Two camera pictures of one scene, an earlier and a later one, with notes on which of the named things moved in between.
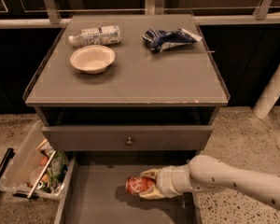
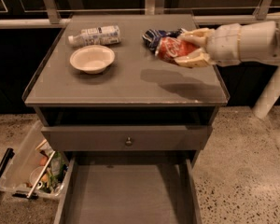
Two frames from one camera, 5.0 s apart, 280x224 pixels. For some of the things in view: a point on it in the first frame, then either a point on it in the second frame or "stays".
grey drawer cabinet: x=132 y=99 stays
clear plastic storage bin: x=35 y=171 stays
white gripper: x=165 y=181 → x=223 y=44
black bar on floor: x=1 y=169 stays
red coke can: x=135 y=184 → x=168 y=49
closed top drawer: x=127 y=138 stays
